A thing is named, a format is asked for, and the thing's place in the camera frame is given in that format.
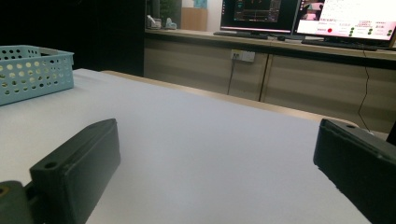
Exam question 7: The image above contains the bright screen monitor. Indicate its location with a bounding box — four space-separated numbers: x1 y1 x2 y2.
293 0 396 48

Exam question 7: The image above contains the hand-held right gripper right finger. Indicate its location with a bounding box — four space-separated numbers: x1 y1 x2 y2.
313 118 396 224

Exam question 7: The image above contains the black keyboard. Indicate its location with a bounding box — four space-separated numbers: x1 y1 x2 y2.
213 31 269 40
301 38 378 51

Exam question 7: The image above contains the black curtain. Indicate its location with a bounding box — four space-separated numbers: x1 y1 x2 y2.
0 0 147 77

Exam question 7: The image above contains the thin black cable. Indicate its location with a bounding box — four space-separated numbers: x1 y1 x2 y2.
357 49 372 132

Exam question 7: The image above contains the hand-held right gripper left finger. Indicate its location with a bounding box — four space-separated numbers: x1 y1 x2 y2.
29 118 121 224

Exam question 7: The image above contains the brown cardboard box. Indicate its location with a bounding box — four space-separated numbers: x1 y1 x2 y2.
180 7 208 32

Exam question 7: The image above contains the small teal figurine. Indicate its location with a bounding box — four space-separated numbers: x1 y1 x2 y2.
163 18 177 31

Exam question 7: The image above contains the white wall socket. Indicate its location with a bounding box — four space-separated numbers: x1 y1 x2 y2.
231 49 256 63

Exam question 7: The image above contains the blue perforated plastic basket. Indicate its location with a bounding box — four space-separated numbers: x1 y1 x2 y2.
0 45 75 106

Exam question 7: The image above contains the long wooden cabinet counter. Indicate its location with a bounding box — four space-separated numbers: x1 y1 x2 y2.
143 28 396 134

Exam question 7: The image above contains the dark screen monitor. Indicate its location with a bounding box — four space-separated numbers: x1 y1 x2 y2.
219 0 302 35

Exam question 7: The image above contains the small grey desk object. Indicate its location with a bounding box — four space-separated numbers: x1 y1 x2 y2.
147 14 163 31

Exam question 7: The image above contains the black power cable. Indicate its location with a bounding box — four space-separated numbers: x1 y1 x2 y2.
227 55 237 96

